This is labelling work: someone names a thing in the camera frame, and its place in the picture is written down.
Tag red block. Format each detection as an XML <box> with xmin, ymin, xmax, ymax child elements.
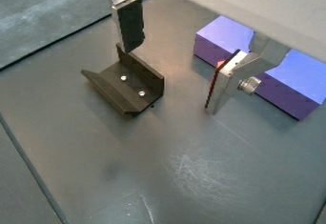
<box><xmin>208</xmin><ymin>60</ymin><xmax>226</xmax><ymax>94</ymax></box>

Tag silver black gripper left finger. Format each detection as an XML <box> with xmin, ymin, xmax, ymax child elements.
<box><xmin>108</xmin><ymin>0</ymin><xmax>145</xmax><ymax>52</ymax></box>

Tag black metal bracket holder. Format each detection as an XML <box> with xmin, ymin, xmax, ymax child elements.
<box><xmin>81</xmin><ymin>44</ymin><xmax>164</xmax><ymax>116</ymax></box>

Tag purple board base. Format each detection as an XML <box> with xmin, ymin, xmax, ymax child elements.
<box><xmin>193</xmin><ymin>16</ymin><xmax>326</xmax><ymax>120</ymax></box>

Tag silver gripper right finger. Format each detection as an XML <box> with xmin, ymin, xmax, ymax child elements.
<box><xmin>204</xmin><ymin>31</ymin><xmax>290</xmax><ymax>114</ymax></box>

